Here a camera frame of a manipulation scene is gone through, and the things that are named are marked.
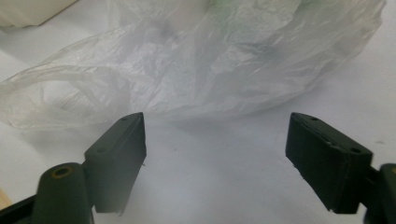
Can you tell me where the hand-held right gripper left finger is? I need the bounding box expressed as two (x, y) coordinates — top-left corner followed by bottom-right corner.
(83, 112), (148, 217)

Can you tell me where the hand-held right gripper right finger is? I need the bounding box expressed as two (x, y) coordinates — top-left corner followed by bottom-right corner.
(285, 112), (374, 215)

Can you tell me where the translucent white plastic bag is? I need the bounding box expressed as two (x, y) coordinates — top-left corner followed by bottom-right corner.
(0, 0), (388, 131)

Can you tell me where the cream box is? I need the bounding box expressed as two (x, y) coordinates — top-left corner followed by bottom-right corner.
(0, 0), (78, 30)

